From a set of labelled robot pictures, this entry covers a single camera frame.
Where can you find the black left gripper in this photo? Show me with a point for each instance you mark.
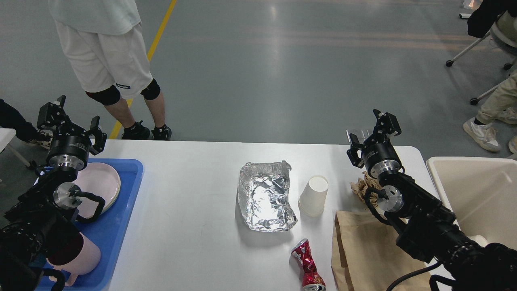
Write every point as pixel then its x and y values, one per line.
pixel 65 149

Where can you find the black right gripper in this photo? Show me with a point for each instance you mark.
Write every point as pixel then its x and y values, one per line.
pixel 378 156

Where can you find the brown paper ball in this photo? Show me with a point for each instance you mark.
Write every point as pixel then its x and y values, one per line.
pixel 360 187

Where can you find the pink plate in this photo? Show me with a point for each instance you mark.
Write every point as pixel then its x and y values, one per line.
pixel 100 179

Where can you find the white paper cup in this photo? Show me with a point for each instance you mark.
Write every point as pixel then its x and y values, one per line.
pixel 312 199

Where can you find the brown paper bag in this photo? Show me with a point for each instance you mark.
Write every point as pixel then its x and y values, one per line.
pixel 365 256

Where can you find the aluminium foil tray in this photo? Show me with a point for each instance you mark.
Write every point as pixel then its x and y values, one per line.
pixel 262 195

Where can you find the pink mug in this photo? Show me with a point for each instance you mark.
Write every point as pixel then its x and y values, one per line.
pixel 79 257

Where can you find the crushed red soda can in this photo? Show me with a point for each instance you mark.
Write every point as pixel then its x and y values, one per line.
pixel 311 280

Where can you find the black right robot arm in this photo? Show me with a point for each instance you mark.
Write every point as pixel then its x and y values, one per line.
pixel 425 226

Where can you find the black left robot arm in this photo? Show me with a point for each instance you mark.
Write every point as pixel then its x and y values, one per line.
pixel 42 222

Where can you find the clear plastic piece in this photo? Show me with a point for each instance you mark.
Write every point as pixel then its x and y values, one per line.
pixel 361 134

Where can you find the black and white sneaker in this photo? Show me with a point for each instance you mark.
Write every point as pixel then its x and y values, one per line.
pixel 25 131

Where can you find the person in white shorts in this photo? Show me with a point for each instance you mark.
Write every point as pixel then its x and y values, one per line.
pixel 103 41

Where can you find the blue plastic tray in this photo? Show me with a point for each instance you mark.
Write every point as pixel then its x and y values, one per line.
pixel 109 230

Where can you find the beige plastic bin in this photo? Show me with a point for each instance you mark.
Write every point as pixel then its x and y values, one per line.
pixel 482 192

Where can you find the person in beige trousers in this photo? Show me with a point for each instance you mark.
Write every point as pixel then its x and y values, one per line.
pixel 501 105

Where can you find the white office chair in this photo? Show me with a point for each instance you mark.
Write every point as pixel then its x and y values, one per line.
pixel 496 37

